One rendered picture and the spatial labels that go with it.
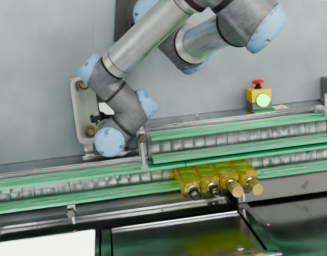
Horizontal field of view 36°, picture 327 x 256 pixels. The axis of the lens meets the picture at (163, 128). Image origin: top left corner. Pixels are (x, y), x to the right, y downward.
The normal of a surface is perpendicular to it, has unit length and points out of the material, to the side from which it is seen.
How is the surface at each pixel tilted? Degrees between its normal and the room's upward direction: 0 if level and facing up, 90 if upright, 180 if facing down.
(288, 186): 0
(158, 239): 90
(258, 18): 8
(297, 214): 89
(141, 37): 30
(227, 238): 90
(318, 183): 0
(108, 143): 0
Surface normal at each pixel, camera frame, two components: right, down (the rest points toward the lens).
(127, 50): -0.38, 0.30
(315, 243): -0.10, -0.97
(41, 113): 0.12, 0.21
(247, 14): -0.11, 0.40
